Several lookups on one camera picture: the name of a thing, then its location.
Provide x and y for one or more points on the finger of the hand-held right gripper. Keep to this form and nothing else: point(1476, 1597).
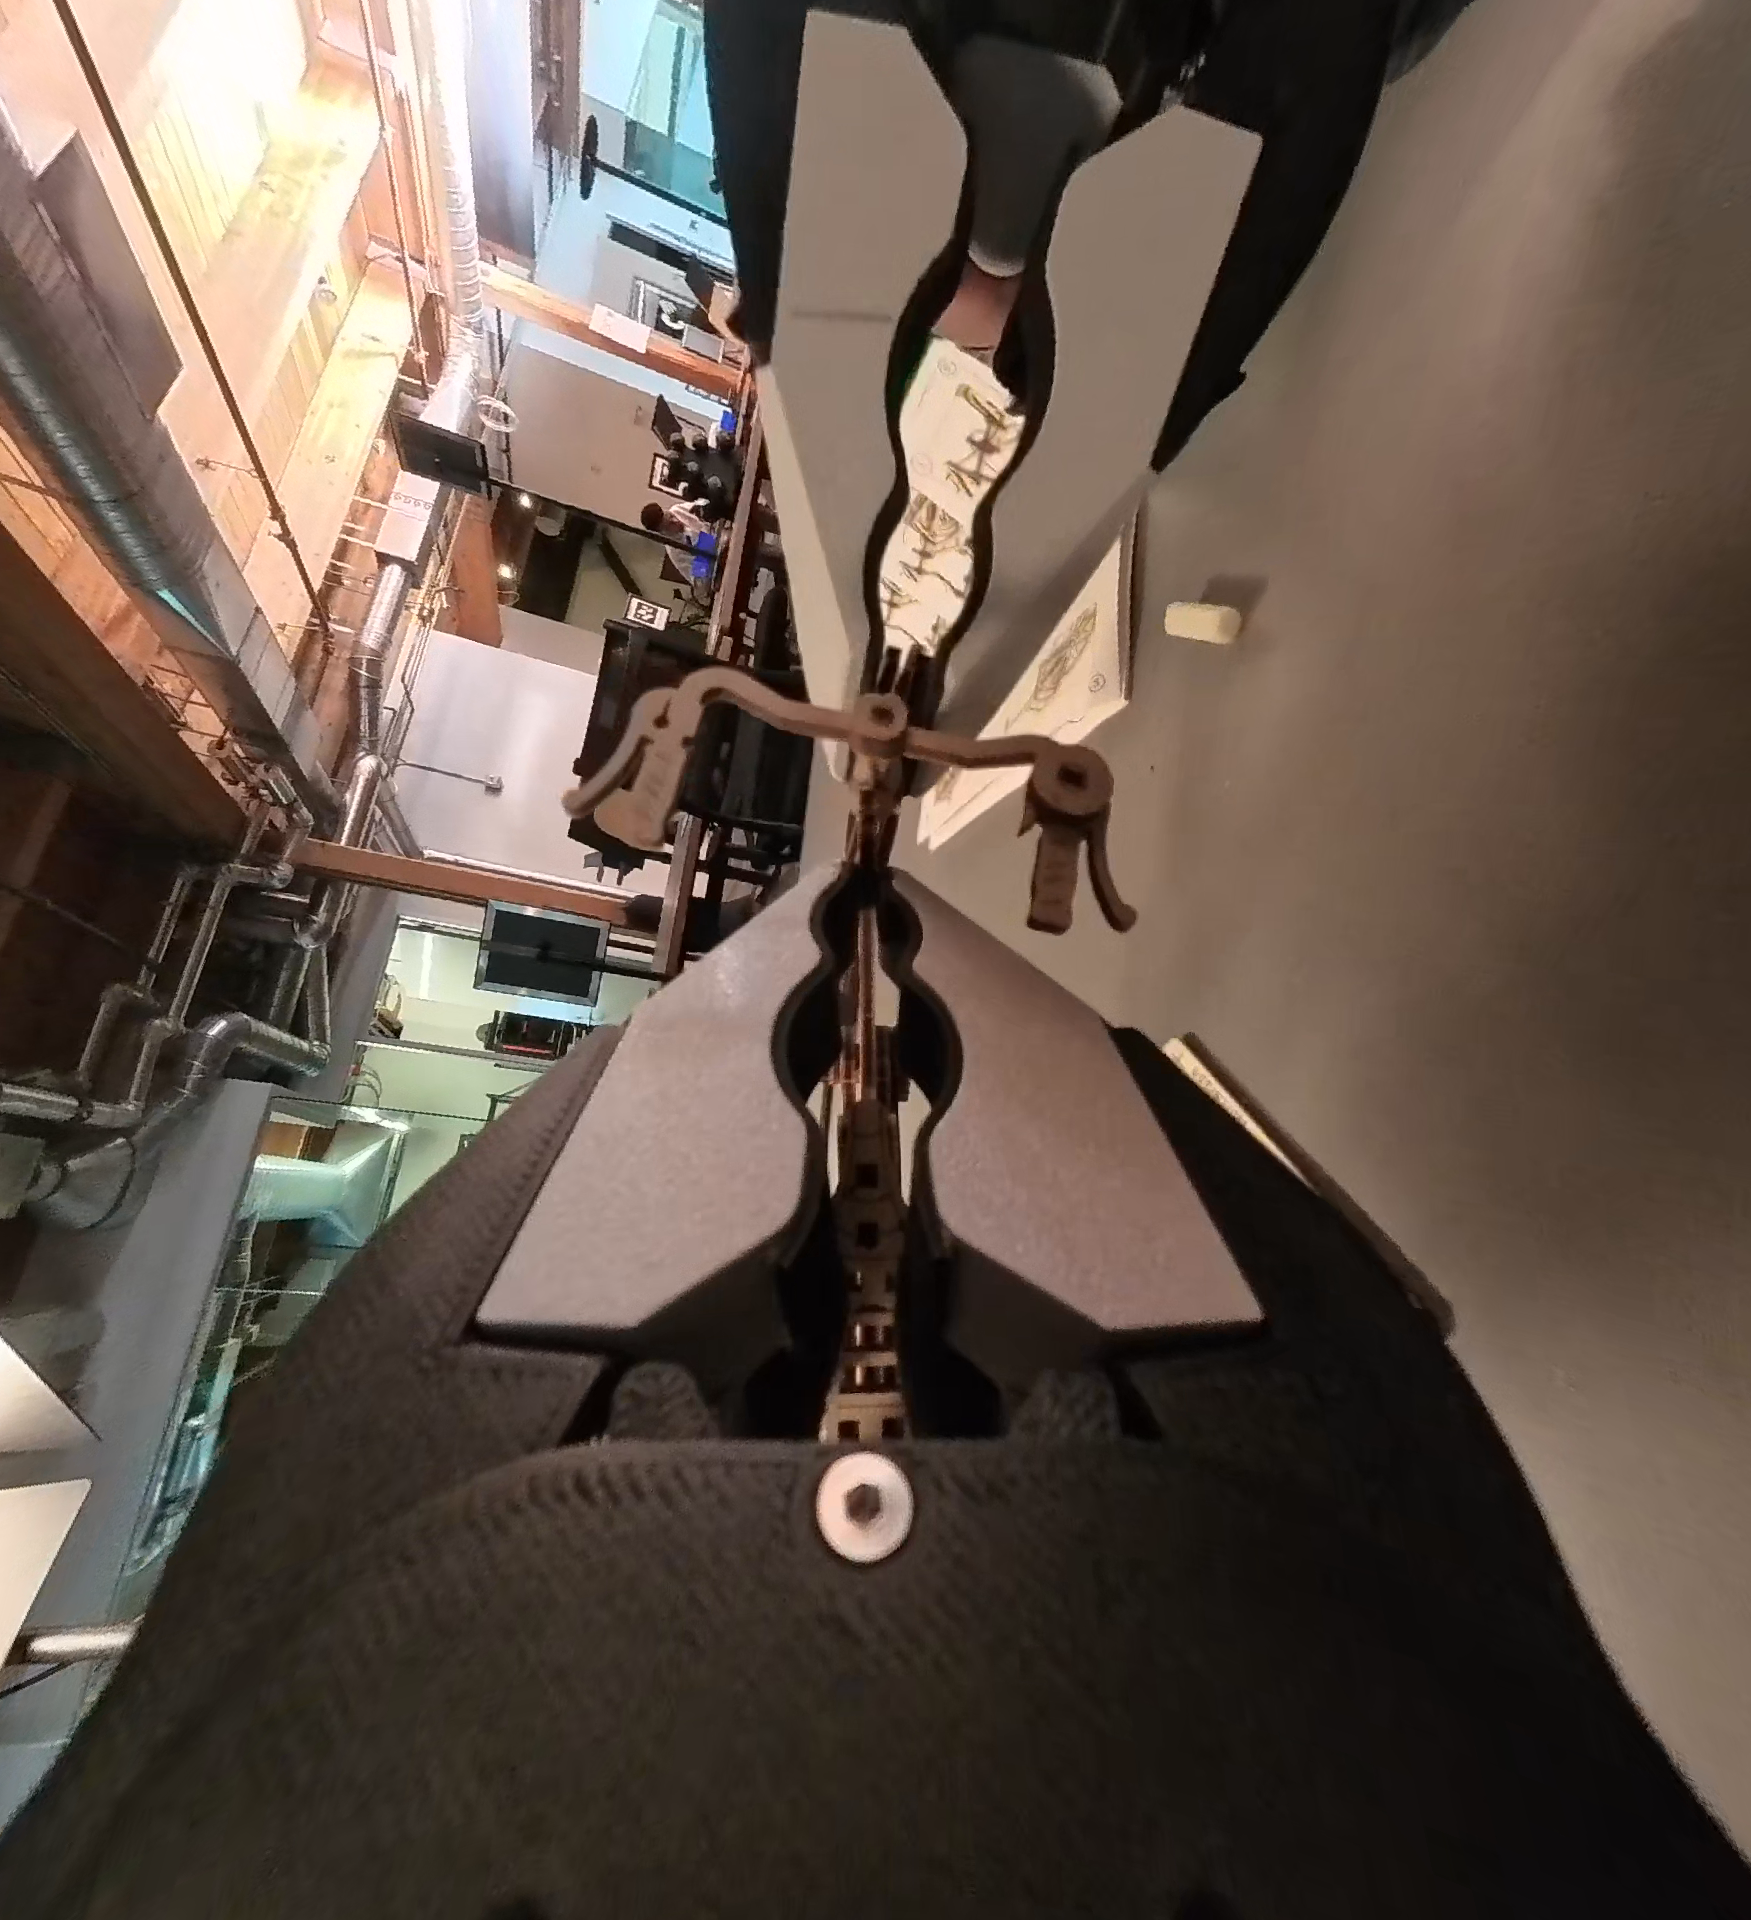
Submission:
point(853, 225)
point(1131, 302)

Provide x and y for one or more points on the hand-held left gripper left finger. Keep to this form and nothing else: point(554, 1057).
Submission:
point(651, 1170)

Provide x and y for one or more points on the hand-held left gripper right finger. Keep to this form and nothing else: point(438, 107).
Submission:
point(1087, 1185)

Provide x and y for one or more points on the person's right forearm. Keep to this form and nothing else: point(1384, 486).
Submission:
point(1038, 150)

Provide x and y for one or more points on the hanging black monitor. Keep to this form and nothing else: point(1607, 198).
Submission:
point(544, 951)

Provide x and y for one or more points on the small white cylinder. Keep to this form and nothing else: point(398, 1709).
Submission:
point(1205, 624)

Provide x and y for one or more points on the wooden ceiling beam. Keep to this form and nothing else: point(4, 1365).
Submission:
point(471, 883)

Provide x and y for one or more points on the printed instruction sheet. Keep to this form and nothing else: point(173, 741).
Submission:
point(1078, 661)

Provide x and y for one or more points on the silver pipe cluster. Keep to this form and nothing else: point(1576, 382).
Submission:
point(238, 960)

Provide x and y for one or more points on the teal ventilation duct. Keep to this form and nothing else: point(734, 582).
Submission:
point(335, 1192)

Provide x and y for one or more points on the wall-mounted black monitor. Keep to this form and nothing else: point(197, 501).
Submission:
point(442, 451)

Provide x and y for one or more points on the large silver ventilation duct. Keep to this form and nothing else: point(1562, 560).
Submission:
point(52, 376)

